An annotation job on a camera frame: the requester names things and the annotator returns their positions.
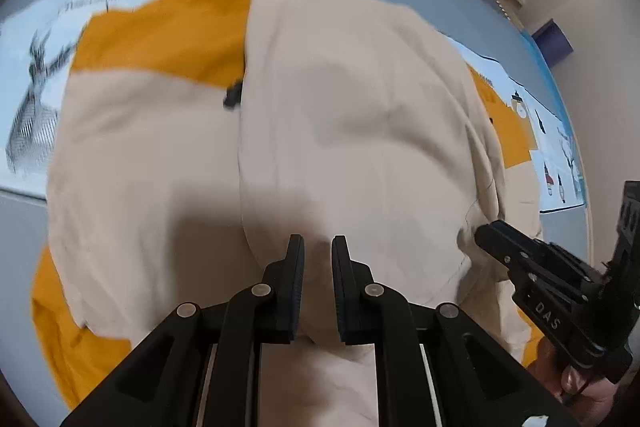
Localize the light blue printed cloth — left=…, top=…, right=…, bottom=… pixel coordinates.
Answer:
left=0, top=0, right=586, bottom=212

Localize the beige and mustard jacket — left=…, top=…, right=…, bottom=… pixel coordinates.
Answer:
left=30, top=0, right=546, bottom=427

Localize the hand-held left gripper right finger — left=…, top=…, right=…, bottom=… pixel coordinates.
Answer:
left=331, top=235, right=583, bottom=427

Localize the person's right hand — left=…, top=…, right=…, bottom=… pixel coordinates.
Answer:
left=527, top=337, right=628, bottom=417

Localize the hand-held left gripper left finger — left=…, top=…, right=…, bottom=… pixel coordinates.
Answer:
left=60, top=234, right=306, bottom=427

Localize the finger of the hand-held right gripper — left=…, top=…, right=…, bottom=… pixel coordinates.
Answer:
left=474, top=226, right=541, bottom=293
left=491, top=220, right=598, bottom=282

